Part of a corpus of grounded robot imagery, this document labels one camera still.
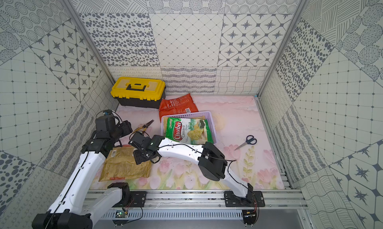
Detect purple plastic basket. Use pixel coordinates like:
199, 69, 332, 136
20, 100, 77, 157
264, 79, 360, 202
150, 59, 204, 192
161, 111, 216, 143

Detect yellow black toolbox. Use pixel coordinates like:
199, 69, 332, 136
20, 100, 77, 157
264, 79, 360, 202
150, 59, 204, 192
111, 77, 166, 109

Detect gold chip bag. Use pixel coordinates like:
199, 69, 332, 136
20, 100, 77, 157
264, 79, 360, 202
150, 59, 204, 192
99, 146, 152, 182

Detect aluminium mounting rail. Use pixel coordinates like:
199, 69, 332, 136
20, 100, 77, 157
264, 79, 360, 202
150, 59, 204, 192
101, 189, 308, 221

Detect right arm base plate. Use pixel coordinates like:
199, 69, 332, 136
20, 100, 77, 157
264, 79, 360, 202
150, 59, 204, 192
223, 191, 265, 208

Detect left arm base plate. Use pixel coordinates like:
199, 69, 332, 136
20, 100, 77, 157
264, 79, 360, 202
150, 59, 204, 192
128, 191, 147, 208

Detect black handled scissors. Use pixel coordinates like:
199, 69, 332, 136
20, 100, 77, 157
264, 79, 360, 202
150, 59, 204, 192
235, 135, 257, 150

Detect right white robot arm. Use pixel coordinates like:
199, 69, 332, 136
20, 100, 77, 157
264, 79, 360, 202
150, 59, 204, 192
129, 132, 253, 200

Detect right circuit board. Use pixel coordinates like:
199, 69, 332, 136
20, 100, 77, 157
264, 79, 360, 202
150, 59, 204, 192
242, 210, 257, 226

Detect green Chuba chip bag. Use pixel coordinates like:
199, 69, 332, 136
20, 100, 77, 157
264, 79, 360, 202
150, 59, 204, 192
163, 117, 214, 145

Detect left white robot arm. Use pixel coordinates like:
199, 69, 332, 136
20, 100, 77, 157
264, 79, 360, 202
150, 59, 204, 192
32, 109, 133, 229

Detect yellow handled pliers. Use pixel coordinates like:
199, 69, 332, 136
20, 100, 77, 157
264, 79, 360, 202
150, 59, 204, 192
132, 120, 154, 133

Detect red chip bag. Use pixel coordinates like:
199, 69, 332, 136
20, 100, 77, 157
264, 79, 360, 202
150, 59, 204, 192
159, 93, 199, 122

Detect left green circuit board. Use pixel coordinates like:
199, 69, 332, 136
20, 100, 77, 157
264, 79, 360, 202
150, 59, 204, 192
115, 211, 127, 218

